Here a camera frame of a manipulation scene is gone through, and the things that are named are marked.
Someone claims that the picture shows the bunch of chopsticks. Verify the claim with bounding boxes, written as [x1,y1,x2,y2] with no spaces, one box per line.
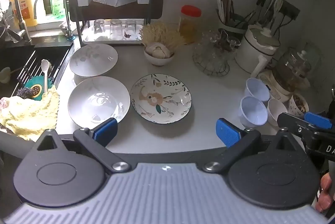
[216,0,236,25]

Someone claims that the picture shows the black sink drying rack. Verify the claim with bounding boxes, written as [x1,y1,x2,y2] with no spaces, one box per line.
[10,50,69,93]

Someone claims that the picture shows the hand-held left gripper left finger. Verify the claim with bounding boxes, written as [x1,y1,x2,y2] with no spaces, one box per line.
[35,117,132,174]

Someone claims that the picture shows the thin chrome faucet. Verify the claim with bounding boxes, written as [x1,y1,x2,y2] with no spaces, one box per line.
[33,0,77,40]

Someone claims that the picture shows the person's right hand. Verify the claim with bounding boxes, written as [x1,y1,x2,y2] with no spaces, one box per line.
[315,172,335,212]

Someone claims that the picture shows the white kettle base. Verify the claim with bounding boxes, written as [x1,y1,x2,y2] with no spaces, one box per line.
[258,71,311,105]

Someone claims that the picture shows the thick grey faucet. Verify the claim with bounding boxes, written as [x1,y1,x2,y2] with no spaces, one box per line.
[0,0,32,44]

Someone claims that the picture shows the patterned bowl with dark food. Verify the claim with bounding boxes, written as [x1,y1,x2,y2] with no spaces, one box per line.
[288,93,310,117]

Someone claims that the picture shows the black dish rack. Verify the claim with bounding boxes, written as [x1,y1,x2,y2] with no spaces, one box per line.
[75,0,155,48]

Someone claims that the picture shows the white plastic spoon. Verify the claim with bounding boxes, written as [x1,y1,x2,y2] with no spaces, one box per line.
[40,60,50,93]

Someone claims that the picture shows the set of clear glass cups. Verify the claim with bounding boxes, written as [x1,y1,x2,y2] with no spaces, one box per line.
[194,29,241,70]

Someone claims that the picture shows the plain white bowl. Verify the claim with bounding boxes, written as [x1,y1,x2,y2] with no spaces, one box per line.
[267,98,288,127]

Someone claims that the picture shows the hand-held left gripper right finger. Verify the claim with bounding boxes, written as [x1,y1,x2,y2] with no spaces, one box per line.
[202,118,301,172]

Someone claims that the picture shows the floral plate with dark rim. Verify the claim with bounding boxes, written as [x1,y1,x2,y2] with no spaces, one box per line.
[130,74,192,124]

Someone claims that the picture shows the white lidded jug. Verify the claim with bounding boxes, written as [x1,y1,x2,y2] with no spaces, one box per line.
[234,25,282,78]

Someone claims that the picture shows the garlic bulbs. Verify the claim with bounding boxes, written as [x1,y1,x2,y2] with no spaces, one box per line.
[145,42,172,59]

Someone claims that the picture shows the yellow detergent bottle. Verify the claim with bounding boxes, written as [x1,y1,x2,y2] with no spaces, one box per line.
[10,0,44,27]

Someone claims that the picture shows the green bottle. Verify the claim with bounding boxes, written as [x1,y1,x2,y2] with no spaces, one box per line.
[50,0,67,17]

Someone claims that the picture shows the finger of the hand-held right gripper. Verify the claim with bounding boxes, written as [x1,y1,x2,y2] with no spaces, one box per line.
[304,112,333,130]
[277,112,314,137]

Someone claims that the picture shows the small white garlic bowl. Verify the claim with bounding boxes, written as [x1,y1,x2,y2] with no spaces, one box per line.
[143,47,175,66]

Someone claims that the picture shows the clear drinking glass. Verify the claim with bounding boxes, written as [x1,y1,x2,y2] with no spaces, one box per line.
[124,20,138,40]
[109,19,123,40]
[93,19,106,34]

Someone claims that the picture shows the green and white chopstick holder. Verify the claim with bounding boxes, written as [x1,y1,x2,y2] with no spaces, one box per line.
[216,8,255,36]

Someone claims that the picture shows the pale blue bowl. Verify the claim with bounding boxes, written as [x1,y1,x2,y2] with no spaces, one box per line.
[245,78,271,104]
[239,96,269,128]

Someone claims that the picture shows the beige bristle bundle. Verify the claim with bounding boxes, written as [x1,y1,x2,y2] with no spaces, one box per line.
[140,22,186,53]

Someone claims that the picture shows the yellow dish cloth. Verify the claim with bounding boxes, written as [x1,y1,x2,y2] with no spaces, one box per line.
[0,86,61,142]

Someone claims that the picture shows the teal flower-shaped scrubber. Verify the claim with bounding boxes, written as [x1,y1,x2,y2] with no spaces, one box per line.
[17,77,57,101]

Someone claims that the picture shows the glass kettle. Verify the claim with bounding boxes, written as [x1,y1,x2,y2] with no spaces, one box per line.
[272,47,322,93]

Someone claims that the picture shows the leaf print plate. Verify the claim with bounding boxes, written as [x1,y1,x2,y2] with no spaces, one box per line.
[69,43,118,77]

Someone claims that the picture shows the clear jar with red lid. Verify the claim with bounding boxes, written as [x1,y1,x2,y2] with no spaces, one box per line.
[179,5,202,44]

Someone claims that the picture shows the steel wool scrubber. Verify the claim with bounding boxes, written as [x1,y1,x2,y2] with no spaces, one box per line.
[16,88,33,99]

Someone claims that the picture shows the wire basket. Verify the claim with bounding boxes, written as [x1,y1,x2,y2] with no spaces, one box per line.
[192,52,231,77]

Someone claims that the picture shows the plain white deep plate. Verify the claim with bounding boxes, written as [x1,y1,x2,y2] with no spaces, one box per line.
[67,76,131,128]

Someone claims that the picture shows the hanging kitchen utensils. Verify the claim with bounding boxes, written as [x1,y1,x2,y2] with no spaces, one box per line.
[255,0,286,31]

